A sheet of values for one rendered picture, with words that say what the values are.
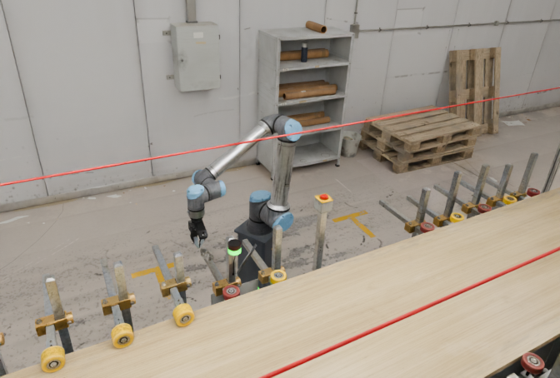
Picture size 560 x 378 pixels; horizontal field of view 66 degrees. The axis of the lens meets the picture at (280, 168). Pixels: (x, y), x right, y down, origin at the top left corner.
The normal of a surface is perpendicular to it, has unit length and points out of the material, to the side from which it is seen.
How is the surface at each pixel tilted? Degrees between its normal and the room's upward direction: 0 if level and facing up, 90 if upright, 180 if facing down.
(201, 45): 90
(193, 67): 90
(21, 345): 0
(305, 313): 0
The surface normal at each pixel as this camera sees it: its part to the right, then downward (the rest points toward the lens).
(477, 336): 0.04, -0.88
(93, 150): 0.45, 0.43
